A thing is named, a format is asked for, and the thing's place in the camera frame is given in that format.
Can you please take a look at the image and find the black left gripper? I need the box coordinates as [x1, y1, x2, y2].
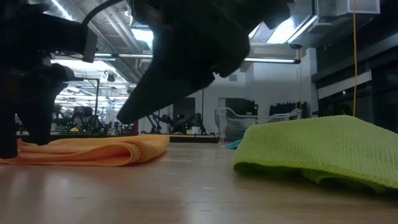
[0, 18, 75, 159]

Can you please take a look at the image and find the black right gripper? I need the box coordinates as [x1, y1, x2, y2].
[116, 0, 251, 126]

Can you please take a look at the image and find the orange microfiber towel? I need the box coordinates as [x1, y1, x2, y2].
[0, 134, 171, 167]

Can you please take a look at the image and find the teal blue microfiber towel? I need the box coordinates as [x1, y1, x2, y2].
[225, 139, 243, 150]

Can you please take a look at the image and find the lime green microfiber towel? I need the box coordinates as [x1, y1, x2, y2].
[231, 115, 398, 194]

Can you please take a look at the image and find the bright ceiling light panel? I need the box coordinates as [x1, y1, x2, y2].
[130, 27, 155, 49]

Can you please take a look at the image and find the background workbench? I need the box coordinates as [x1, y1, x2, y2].
[15, 132, 219, 144]

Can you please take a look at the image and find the long ceiling light bar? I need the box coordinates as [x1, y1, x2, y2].
[93, 52, 302, 65]

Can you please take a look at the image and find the black background frame rig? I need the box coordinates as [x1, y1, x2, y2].
[198, 88, 205, 134]
[74, 77, 100, 125]

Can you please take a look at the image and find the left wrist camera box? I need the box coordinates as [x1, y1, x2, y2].
[40, 18, 98, 63]

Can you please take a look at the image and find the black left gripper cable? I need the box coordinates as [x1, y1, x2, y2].
[81, 0, 127, 26]

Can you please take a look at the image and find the white ceiling duct unit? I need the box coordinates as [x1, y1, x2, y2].
[307, 0, 382, 35]

